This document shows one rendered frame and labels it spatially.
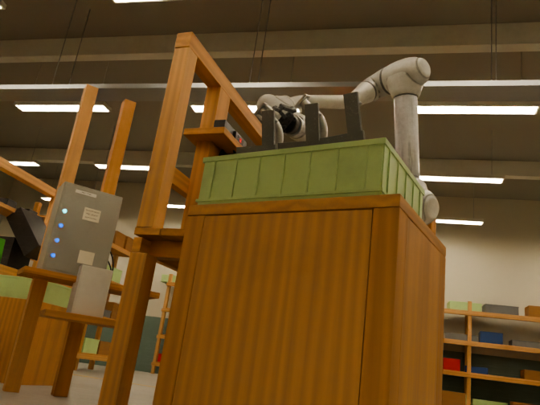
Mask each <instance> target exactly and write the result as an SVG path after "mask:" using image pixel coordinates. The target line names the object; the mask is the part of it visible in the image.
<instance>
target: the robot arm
mask: <svg viewBox="0 0 540 405"><path fill-rule="evenodd" d="M430 75H431V69H430V66H429V64H428V62H427V61H426V60H425V59H423V58H418V57H408V58H405V59H401V60H398V61H396V62H394V63H391V64H389V65H388V66H386V67H384V68H382V69H381V70H379V71H377V72H376V73H374V74H373V75H372V76H370V77H368V78H366V79H365V80H363V81H362V82H361V83H360V84H359V85H358V86H357V87H356V88H355V89H354V90H353V91H352V92H358V98H359V101H360V102H362V104H367V103H370V102H372V101H374V100H377V99H379V98H383V97H386V96H391V98H392V99H393V100H394V105H395V151H396V152H397V154H398V155H399V156H400V157H401V159H402V160H403V162H404V163H405V164H406V166H407V168H408V169H409V170H410V171H411V173H412V174H413V175H414V177H415V178H416V180H417V181H418V183H419V184H420V185H421V186H422V187H423V189H424V191H425V192H424V196H423V205H422V220H423V221H424V222H425V223H426V224H427V225H428V224H430V223H432V222H433V221H434V220H435V219H436V217H437V215H438V214H439V203H438V201H437V198H436V197H435V195H434V194H433V193H432V192H431V191H429V190H428V188H427V185H426V183H425V182H424V181H423V180H422V179H420V173H419V125H418V100H417V99H418V98H419V96H420V94H421V91H422V89H423V85H424V84H425V83H427V81H428V79H429V77H430ZM301 97H302V96H293V97H289V96H274V95H271V94H265V95H263V96H261V97H260V98H259V99H258V101H257V104H256V108H259V106H260V105H261V104H262V103H263V102H264V103H266V104H269V106H268V105H265V107H266V108H267V110H275V118H276V119H277V120H278V121H279V122H280V124H281V127H282V129H283V133H284V134H285V135H286V136H289V137H290V138H291V139H293V140H294V141H306V136H305V115H303V114H301V113H299V112H298V111H297V109H298V108H295V107H294V106H295V105H296V104H297V102H298V101H299V100H300V98H301ZM308 101H309V102H310V103H311V104H314V103H319V108H333V109H344V108H345V105H344V98H343V95H310V98H309V99H308Z"/></svg>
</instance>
